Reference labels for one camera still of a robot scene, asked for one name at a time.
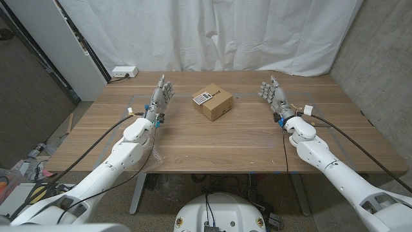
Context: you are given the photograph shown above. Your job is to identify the grey metal table leg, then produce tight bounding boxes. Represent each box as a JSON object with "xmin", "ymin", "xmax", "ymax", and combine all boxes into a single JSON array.
[
  {"xmin": 129, "ymin": 173, "xmax": 147, "ymax": 216},
  {"xmin": 288, "ymin": 173, "xmax": 312, "ymax": 217}
]

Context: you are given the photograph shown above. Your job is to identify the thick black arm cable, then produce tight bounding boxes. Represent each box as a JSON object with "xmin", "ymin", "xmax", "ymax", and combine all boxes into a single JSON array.
[
  {"xmin": 8, "ymin": 112, "xmax": 144, "ymax": 222},
  {"xmin": 310, "ymin": 113, "xmax": 412, "ymax": 194}
]

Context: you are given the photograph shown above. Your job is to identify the white power strip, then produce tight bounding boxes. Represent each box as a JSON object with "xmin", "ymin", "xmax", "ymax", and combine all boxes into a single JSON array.
[{"xmin": 111, "ymin": 66, "xmax": 140, "ymax": 79}]

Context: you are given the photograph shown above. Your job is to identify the white cabinet panel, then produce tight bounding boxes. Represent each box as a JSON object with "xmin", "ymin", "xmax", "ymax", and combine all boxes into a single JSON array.
[{"xmin": 3, "ymin": 0, "xmax": 109, "ymax": 102}]

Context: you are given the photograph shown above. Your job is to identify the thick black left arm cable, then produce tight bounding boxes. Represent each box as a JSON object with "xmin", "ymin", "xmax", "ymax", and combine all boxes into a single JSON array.
[{"xmin": 8, "ymin": 112, "xmax": 144, "ymax": 222}]

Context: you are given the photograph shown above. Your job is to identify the clear plastic storage bin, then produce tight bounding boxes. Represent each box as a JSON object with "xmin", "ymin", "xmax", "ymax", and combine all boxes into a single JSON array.
[{"xmin": 0, "ymin": 167, "xmax": 24, "ymax": 204}]

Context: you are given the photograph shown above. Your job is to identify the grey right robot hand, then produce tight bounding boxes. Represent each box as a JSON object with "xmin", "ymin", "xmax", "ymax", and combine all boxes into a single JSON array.
[{"xmin": 257, "ymin": 75, "xmax": 297, "ymax": 122}]

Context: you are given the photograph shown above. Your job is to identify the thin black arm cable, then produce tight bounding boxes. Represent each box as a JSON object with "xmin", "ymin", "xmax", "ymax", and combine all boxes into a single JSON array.
[
  {"xmin": 281, "ymin": 128, "xmax": 290, "ymax": 175},
  {"xmin": 56, "ymin": 124, "xmax": 158, "ymax": 225}
]

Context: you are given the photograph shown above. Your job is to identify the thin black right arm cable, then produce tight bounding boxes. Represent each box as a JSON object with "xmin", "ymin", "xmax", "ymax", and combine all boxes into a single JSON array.
[{"xmin": 281, "ymin": 128, "xmax": 290, "ymax": 175}]

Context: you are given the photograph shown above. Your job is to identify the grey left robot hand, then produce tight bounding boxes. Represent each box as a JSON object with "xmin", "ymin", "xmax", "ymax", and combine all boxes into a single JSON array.
[{"xmin": 144, "ymin": 74, "xmax": 176, "ymax": 125}]

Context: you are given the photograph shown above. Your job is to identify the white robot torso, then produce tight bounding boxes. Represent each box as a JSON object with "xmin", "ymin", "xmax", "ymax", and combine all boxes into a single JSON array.
[{"xmin": 173, "ymin": 192, "xmax": 267, "ymax": 232}]

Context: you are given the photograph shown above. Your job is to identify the white cloth curtain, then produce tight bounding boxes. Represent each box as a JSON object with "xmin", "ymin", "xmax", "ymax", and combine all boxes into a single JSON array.
[{"xmin": 57, "ymin": 0, "xmax": 364, "ymax": 77}]

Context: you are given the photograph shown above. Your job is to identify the brown cardboard packing box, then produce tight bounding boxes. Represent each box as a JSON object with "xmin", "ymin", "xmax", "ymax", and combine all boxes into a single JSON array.
[{"xmin": 192, "ymin": 82, "xmax": 234, "ymax": 122}]

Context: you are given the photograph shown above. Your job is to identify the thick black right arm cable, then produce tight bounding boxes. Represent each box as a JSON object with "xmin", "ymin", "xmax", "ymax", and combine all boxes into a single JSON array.
[{"xmin": 310, "ymin": 113, "xmax": 412, "ymax": 194}]

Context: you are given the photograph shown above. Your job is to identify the yellow black foot pedal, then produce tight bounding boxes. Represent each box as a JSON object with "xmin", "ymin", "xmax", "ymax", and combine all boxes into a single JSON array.
[{"xmin": 28, "ymin": 185, "xmax": 64, "ymax": 206}]

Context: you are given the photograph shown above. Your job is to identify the grey power adapter box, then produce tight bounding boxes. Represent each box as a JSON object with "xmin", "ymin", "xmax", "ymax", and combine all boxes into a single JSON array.
[{"xmin": 267, "ymin": 211, "xmax": 281, "ymax": 228}]

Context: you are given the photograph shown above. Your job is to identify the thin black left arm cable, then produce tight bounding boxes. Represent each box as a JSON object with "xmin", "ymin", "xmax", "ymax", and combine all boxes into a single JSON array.
[{"xmin": 56, "ymin": 124, "xmax": 158, "ymax": 225}]

